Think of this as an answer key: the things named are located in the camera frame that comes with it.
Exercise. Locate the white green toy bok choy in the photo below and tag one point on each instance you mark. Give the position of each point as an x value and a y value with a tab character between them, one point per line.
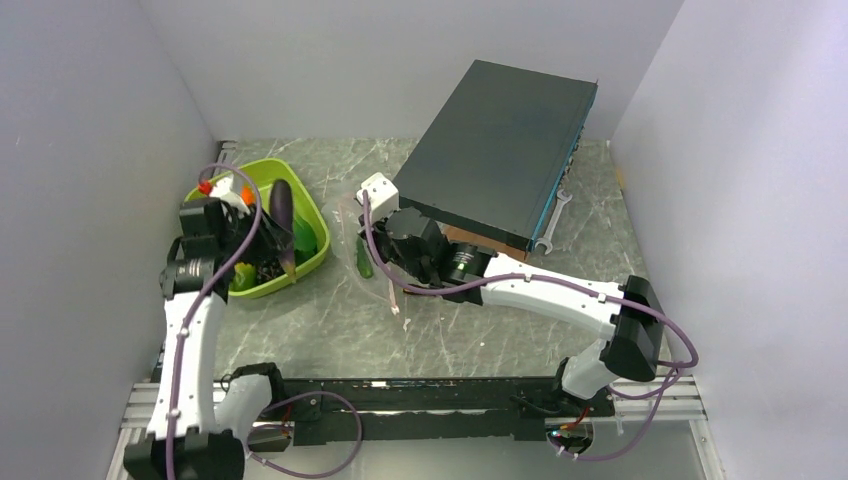
305	240

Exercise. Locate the brown wooden board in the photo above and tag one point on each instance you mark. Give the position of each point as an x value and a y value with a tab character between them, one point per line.
455	234

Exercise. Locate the lime green plastic basket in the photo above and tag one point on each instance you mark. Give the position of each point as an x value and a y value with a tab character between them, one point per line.
263	173

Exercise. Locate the orange toy fruit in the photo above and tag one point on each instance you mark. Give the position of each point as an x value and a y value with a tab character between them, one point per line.
247	195

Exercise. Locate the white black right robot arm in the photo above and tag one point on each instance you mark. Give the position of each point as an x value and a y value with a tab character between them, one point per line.
625	319

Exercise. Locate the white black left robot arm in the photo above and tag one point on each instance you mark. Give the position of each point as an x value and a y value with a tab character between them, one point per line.
189	436

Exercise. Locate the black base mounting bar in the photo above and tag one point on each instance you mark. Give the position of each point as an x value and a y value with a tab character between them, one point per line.
325	416

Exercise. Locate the silver open end wrench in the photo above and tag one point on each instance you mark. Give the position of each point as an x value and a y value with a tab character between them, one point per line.
544	242

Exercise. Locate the aluminium frame rail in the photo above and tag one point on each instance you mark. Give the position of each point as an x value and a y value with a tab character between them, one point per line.
662	394

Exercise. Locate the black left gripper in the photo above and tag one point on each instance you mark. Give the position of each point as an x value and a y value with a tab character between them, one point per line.
272	237

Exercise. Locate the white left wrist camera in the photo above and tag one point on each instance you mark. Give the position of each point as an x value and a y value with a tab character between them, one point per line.
223	189

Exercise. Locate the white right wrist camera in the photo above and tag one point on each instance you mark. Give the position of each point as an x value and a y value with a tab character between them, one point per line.
382	193

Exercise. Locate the clear pink zip top bag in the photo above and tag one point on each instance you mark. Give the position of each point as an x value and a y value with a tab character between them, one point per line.
352	250

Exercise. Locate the black toy grapes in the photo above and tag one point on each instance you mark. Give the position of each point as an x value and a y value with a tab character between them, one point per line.
269	270

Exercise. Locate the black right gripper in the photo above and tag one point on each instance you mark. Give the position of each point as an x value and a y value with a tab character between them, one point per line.
378	226

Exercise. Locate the green toy apple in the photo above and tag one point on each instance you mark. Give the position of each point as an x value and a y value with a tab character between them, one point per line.
245	277

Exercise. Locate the dark rack server box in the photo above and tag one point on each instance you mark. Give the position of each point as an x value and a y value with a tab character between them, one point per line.
491	161

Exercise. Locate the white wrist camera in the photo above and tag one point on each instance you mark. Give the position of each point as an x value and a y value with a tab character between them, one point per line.
382	193
223	189

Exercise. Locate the green toy cucumber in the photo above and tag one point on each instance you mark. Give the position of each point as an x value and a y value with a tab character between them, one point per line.
363	259

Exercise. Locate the purple toy eggplant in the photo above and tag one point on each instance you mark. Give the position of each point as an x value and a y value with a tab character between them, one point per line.
281	210

